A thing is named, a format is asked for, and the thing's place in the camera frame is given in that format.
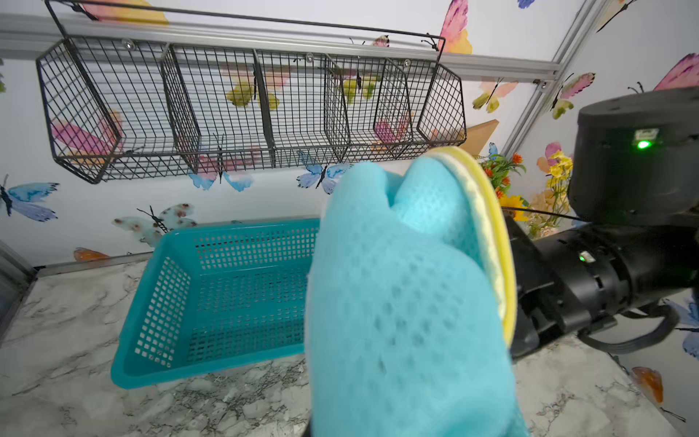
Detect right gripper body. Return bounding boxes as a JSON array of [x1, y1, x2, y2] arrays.
[[506, 218, 698, 361]]

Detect white pot yellow pink flowers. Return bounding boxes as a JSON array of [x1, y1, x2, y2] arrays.
[[500, 147, 573, 240]]

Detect teal mesh laundry bag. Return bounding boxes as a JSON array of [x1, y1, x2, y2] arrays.
[[305, 147, 529, 436]]

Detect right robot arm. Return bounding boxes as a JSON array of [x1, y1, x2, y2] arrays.
[[506, 87, 698, 360]]

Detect white pot orange flowers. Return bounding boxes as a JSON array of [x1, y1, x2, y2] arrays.
[[478, 153, 526, 198]]

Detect wooden zigzag shelf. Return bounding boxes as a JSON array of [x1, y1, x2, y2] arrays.
[[459, 119, 500, 158]]

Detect teal plastic basket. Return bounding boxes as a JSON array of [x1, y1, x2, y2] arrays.
[[111, 218, 320, 390]]

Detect black wire wall basket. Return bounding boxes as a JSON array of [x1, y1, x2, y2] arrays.
[[36, 31, 467, 184]]

